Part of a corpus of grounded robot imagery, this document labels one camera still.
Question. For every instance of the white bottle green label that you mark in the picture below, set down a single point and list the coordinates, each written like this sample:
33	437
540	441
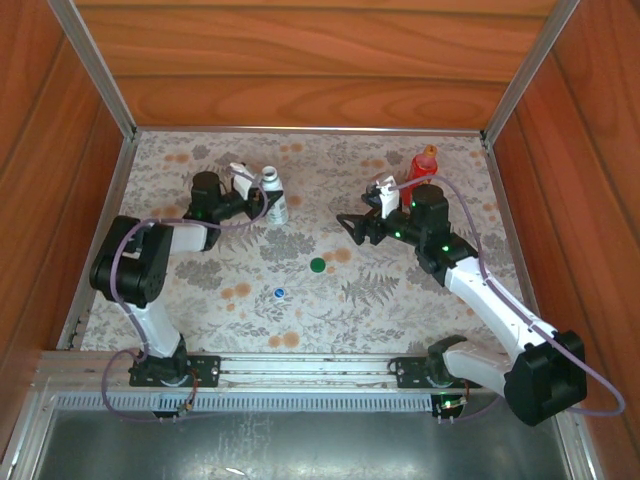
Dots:
275	205

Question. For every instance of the red plastic bottle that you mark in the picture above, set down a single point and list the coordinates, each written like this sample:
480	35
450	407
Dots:
420	170

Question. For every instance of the green bottle cap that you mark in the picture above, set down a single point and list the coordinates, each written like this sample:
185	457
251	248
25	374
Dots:
317	265

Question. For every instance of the blue white bottle cap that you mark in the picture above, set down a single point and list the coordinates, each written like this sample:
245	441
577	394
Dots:
279	293

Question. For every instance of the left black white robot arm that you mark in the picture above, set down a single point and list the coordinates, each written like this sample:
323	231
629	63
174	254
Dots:
130	270

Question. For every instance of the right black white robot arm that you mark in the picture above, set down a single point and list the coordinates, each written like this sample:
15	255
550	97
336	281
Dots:
490	305

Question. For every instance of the aluminium side edge bar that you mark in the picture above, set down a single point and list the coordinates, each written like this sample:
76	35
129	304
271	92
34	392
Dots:
114	200
502	200

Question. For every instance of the aluminium rear edge bar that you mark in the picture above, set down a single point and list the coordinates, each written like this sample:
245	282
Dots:
300	130

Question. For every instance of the floral tablecloth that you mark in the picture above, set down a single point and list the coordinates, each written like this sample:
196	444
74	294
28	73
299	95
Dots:
350	142

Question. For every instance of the small green lit circuit board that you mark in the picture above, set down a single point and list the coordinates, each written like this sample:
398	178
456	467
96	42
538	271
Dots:
450	402

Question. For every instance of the grey metal sheet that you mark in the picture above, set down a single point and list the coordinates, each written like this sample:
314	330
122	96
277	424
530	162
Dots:
300	445

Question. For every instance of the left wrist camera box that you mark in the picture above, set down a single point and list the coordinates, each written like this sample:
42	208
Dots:
245	180

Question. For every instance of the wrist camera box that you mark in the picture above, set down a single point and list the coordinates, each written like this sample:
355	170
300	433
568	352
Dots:
387	197
245	180

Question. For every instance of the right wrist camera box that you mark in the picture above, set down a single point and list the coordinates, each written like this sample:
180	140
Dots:
387	197

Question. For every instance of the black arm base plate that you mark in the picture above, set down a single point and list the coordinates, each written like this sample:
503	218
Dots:
205	372
410	372

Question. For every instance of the aluminium mounting rail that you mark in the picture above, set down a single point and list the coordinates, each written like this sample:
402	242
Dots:
300	365

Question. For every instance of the aluminium corner post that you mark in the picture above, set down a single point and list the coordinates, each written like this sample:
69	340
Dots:
95	70
532	70

